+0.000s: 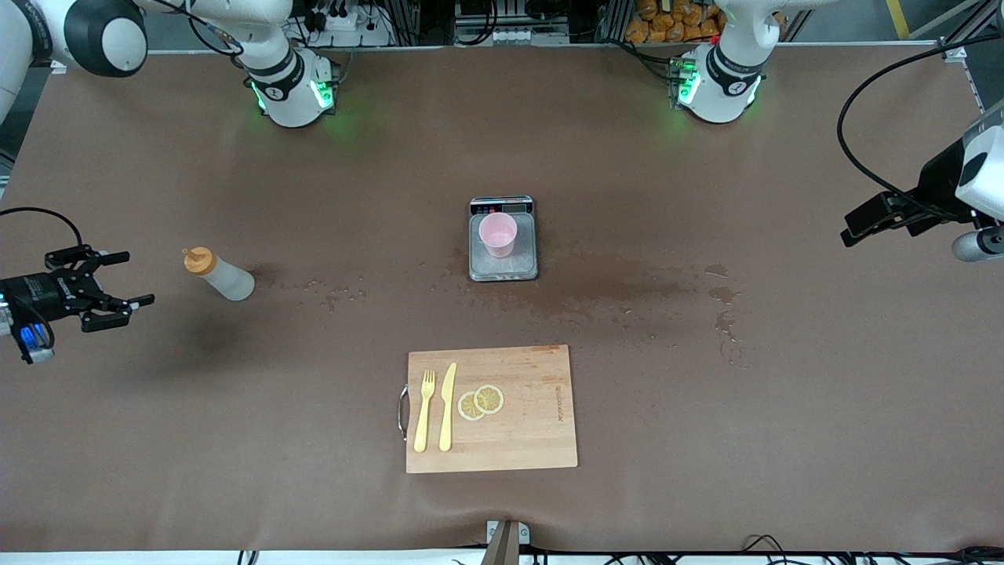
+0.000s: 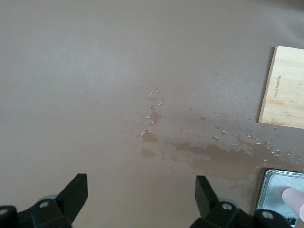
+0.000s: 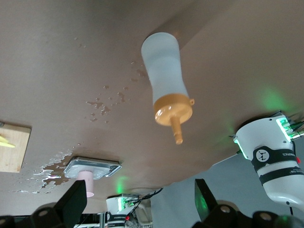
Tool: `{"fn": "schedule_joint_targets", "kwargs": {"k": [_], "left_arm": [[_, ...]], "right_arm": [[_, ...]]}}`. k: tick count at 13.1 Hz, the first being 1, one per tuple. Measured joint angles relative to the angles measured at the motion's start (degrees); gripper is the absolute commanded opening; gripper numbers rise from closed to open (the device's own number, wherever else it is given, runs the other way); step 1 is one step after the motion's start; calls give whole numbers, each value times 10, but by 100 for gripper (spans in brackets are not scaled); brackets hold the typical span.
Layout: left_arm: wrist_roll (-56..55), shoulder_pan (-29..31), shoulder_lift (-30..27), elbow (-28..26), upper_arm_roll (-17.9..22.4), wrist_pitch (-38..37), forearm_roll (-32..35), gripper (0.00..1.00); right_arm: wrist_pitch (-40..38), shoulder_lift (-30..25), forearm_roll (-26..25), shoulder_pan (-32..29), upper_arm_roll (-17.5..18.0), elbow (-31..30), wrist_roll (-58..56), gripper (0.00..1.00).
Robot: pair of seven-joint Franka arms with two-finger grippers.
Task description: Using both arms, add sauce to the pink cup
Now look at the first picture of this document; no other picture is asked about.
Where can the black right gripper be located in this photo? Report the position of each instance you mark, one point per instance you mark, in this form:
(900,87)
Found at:
(38,293)

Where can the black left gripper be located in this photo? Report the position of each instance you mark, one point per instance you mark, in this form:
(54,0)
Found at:
(938,183)

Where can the translucent squeeze bottle orange cap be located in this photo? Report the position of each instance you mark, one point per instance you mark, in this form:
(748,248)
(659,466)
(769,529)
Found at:
(227,281)

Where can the pink plastic cup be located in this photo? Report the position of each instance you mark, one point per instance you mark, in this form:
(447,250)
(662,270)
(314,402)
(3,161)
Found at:
(498,234)

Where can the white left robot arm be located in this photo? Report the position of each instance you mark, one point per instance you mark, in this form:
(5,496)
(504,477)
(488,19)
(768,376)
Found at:
(725,78)

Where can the pile of orange bags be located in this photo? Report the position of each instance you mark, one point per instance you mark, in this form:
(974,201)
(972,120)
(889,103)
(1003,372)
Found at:
(651,23)

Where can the yellow plastic fork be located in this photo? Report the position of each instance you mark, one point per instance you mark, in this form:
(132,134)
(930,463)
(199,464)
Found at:
(423,416)

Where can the white power strip with plugs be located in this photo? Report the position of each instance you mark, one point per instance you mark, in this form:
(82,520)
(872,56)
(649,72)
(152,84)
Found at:
(345,23)

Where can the yellow plastic knife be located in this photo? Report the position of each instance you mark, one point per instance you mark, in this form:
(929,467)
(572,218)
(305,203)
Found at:
(447,408)

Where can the lemon slice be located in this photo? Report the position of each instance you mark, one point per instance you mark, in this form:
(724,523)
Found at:
(468,408)
(489,399)

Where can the silver kitchen scale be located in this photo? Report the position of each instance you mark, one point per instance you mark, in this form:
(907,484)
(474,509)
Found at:
(502,268)

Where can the grey power strip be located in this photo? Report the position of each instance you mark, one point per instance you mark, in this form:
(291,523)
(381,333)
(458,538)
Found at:
(510,34)

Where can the aluminium frame profile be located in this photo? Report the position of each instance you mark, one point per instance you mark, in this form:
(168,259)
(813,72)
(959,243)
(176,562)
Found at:
(973,22)

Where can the metal bracket with brown post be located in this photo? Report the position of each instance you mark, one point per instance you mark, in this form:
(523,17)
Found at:
(506,537)

